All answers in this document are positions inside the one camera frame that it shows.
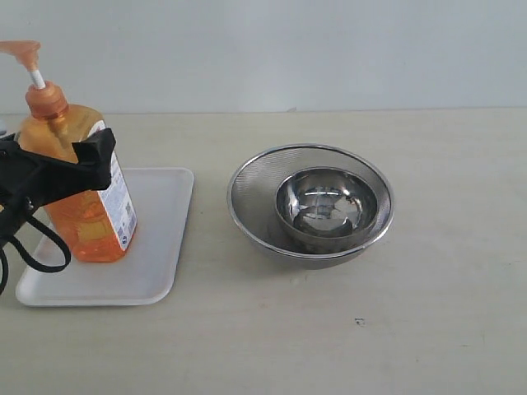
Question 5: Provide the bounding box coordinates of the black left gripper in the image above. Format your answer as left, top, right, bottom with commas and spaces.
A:
0, 128, 116, 239

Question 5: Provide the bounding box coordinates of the orange pump soap bottle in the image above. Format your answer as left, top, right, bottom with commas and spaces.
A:
1, 40, 137, 263

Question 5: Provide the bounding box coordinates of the small stainless steel bowl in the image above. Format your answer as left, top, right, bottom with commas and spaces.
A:
274, 166, 379, 254

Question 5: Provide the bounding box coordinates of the white rectangular foam tray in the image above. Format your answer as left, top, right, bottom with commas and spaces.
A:
16, 168, 194, 307

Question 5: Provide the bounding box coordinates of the steel mesh colander basket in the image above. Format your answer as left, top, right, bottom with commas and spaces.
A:
227, 143, 395, 270

